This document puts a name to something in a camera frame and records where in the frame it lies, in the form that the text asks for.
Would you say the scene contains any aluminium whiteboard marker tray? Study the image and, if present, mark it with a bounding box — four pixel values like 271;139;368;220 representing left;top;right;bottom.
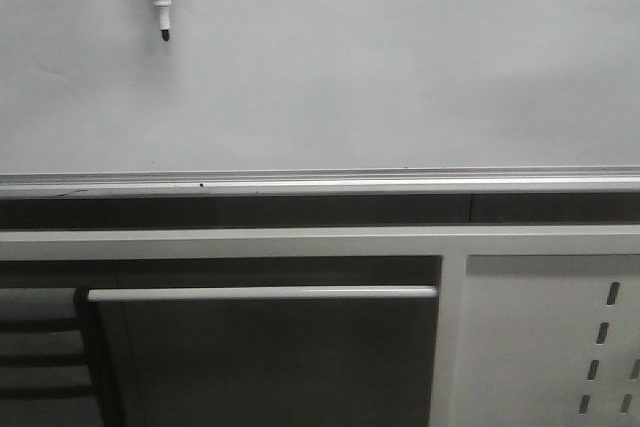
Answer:
1;166;639;199

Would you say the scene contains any white whiteboard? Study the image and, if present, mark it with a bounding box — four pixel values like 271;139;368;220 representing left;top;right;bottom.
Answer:
1;0;639;174

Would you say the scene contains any white horizontal bar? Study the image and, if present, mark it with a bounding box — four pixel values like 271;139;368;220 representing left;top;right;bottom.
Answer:
87;285;439;303

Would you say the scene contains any white perforated metal panel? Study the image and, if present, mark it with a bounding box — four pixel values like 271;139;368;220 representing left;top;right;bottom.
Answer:
451;255;639;426

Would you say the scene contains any white metal stand frame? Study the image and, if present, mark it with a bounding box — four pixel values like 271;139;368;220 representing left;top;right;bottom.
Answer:
1;225;639;426

